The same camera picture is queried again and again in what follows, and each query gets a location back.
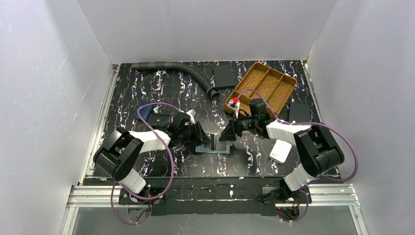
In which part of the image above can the mint green snap card holder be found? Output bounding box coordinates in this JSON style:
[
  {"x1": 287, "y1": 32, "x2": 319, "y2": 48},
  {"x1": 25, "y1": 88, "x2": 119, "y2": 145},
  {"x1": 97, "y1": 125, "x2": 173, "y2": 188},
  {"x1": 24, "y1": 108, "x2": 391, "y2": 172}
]
[{"x1": 195, "y1": 133, "x2": 232, "y2": 154}]

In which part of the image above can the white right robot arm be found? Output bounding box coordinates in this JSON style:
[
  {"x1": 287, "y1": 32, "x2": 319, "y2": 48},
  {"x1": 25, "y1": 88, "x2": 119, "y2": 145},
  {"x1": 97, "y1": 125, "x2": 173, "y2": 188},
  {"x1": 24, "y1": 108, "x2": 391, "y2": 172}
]
[{"x1": 219, "y1": 98, "x2": 345, "y2": 196}]

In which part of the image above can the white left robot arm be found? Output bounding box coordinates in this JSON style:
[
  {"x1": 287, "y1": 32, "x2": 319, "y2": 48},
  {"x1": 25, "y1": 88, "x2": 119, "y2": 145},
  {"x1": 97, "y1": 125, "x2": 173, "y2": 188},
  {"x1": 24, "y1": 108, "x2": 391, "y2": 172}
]
[{"x1": 93, "y1": 110, "x2": 210, "y2": 194}]

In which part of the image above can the black leather card holder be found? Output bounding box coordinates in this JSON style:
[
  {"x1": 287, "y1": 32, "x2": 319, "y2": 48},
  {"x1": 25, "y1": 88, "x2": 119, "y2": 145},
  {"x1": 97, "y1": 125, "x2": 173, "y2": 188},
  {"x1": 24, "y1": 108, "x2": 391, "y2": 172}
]
[{"x1": 147, "y1": 113, "x2": 171, "y2": 129}]

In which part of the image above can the blue leather card holder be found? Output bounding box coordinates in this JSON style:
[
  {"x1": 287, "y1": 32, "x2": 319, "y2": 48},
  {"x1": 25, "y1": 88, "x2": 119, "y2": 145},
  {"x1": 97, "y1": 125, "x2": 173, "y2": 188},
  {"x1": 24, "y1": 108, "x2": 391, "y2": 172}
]
[{"x1": 135, "y1": 100, "x2": 154, "y2": 121}]

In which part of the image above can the white rectangular box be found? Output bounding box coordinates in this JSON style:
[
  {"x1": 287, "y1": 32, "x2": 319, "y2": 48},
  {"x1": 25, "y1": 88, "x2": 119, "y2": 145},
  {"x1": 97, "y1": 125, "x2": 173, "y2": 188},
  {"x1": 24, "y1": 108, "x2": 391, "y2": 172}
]
[{"x1": 268, "y1": 140, "x2": 292, "y2": 164}]

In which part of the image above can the woven wicker divided tray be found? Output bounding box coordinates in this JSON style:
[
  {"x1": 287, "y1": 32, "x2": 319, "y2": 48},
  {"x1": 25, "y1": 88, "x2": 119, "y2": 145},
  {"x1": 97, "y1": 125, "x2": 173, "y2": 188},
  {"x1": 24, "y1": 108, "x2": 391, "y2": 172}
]
[{"x1": 223, "y1": 62, "x2": 297, "y2": 114}]

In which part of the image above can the flat black pad right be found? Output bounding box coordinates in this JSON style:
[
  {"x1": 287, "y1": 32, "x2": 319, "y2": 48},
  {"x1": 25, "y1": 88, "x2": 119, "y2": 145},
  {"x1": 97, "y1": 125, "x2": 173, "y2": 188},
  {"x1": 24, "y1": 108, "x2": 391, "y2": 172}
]
[{"x1": 288, "y1": 102, "x2": 311, "y2": 122}]

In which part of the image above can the flat black square pad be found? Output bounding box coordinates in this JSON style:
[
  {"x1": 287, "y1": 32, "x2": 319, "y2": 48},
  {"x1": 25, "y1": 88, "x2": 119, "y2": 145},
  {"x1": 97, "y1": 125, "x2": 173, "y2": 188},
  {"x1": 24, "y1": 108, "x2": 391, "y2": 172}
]
[{"x1": 213, "y1": 64, "x2": 235, "y2": 90}]

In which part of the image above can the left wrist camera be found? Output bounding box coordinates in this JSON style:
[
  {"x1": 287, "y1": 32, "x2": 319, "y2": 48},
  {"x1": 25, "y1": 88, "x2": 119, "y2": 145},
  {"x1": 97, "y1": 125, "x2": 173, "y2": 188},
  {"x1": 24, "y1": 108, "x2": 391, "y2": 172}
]
[{"x1": 186, "y1": 110, "x2": 196, "y2": 124}]

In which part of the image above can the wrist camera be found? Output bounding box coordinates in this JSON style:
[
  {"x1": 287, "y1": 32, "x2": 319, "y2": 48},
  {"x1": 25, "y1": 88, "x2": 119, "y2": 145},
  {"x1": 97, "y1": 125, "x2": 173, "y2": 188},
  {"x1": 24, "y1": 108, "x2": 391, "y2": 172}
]
[
  {"x1": 227, "y1": 97, "x2": 240, "y2": 118},
  {"x1": 186, "y1": 110, "x2": 196, "y2": 124}
]

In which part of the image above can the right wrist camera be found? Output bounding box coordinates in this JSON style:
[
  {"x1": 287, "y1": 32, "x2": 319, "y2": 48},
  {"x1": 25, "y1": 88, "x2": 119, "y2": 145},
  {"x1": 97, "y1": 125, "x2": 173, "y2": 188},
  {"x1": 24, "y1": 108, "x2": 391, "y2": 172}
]
[{"x1": 227, "y1": 97, "x2": 240, "y2": 118}]

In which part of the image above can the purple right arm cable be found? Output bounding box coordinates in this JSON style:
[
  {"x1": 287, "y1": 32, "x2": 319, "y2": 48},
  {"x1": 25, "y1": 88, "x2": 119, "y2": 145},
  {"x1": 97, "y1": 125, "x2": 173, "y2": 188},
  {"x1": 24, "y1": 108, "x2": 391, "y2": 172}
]
[{"x1": 236, "y1": 88, "x2": 360, "y2": 223}]

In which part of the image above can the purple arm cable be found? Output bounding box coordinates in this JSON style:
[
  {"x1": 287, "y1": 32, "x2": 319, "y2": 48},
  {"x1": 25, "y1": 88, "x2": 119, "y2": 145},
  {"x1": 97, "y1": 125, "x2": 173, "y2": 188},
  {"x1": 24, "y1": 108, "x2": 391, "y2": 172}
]
[
  {"x1": 236, "y1": 88, "x2": 360, "y2": 223},
  {"x1": 110, "y1": 102, "x2": 182, "y2": 226}
]

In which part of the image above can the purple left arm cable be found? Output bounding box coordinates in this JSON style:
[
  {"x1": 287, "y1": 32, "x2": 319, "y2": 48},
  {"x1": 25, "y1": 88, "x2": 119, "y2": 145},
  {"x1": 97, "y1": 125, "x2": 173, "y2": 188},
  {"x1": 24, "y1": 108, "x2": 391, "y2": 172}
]
[{"x1": 110, "y1": 102, "x2": 182, "y2": 226}]

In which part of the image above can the black corrugated hose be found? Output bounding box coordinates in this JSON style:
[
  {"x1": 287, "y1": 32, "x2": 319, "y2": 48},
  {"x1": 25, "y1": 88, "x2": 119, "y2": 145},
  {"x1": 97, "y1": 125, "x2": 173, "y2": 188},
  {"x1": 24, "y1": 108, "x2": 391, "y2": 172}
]
[{"x1": 131, "y1": 61, "x2": 222, "y2": 100}]

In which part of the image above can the aluminium frame rail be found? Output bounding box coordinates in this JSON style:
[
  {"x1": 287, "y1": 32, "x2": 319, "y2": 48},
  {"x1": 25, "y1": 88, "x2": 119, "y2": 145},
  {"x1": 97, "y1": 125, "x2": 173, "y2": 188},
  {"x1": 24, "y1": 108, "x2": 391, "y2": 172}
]
[{"x1": 61, "y1": 64, "x2": 367, "y2": 235}]

